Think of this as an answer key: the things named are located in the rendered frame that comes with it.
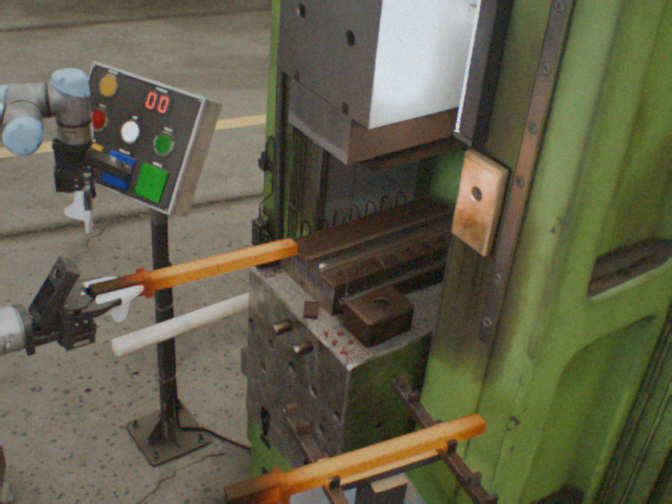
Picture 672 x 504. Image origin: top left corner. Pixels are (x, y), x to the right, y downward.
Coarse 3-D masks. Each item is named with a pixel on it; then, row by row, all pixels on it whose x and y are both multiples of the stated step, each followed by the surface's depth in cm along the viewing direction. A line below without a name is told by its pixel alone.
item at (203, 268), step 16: (288, 240) 164; (224, 256) 156; (240, 256) 157; (256, 256) 158; (272, 256) 160; (288, 256) 163; (144, 272) 147; (160, 272) 149; (176, 272) 150; (192, 272) 151; (208, 272) 153; (224, 272) 155; (96, 288) 142; (112, 288) 143; (144, 288) 147; (160, 288) 148
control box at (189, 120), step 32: (96, 64) 205; (96, 96) 205; (128, 96) 201; (160, 96) 197; (192, 96) 194; (160, 128) 197; (192, 128) 194; (160, 160) 197; (192, 160) 197; (128, 192) 201; (192, 192) 202
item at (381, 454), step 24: (432, 432) 139; (456, 432) 140; (480, 432) 142; (336, 456) 134; (360, 456) 134; (384, 456) 134; (408, 456) 137; (264, 480) 127; (288, 480) 129; (312, 480) 130
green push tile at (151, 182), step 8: (144, 168) 198; (152, 168) 197; (144, 176) 198; (152, 176) 197; (160, 176) 196; (136, 184) 199; (144, 184) 198; (152, 184) 197; (160, 184) 196; (136, 192) 199; (144, 192) 198; (152, 192) 197; (160, 192) 196; (152, 200) 197; (160, 200) 197
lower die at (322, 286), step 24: (384, 216) 199; (408, 216) 197; (432, 216) 196; (312, 240) 188; (336, 240) 187; (360, 240) 186; (408, 240) 187; (432, 240) 189; (288, 264) 187; (336, 264) 178; (384, 264) 181; (408, 264) 183; (312, 288) 181; (336, 288) 174; (360, 288) 178; (336, 312) 178
